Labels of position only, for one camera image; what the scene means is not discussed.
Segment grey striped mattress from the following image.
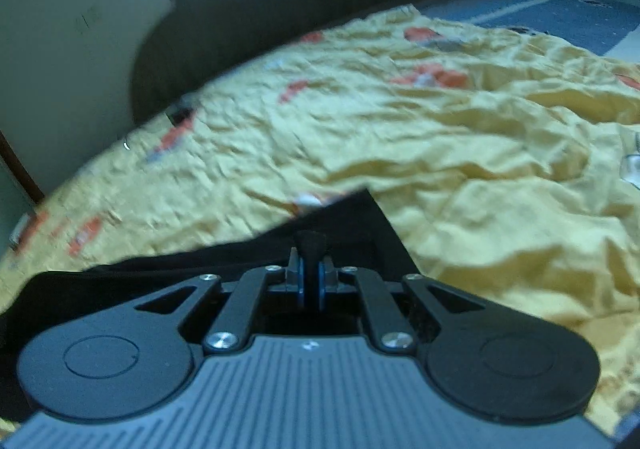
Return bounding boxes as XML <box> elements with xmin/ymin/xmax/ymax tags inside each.
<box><xmin>413</xmin><ymin>0</ymin><xmax>640</xmax><ymax>61</ymax></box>

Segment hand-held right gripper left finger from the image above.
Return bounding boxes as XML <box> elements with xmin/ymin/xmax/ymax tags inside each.
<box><xmin>134</xmin><ymin>246</ymin><xmax>307</xmax><ymax>355</ymax></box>

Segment brown wooden door frame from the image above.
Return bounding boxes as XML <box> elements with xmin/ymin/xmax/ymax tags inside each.
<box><xmin>0</xmin><ymin>129</ymin><xmax>47</xmax><ymax>206</ymax></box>

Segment dark padded headboard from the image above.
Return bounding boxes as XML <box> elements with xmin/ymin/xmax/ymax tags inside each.
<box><xmin>129</xmin><ymin>0</ymin><xmax>512</xmax><ymax>131</ymax></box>

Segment black pants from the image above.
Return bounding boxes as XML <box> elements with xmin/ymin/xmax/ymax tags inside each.
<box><xmin>0</xmin><ymin>187</ymin><xmax>425</xmax><ymax>430</ymax></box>

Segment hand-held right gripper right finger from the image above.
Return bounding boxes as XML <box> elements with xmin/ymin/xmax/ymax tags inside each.
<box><xmin>316</xmin><ymin>255</ymin><xmax>482</xmax><ymax>356</ymax></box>

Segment yellow printed bed sheet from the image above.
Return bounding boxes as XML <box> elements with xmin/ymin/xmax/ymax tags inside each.
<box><xmin>0</xmin><ymin>4</ymin><xmax>640</xmax><ymax>436</ymax></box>

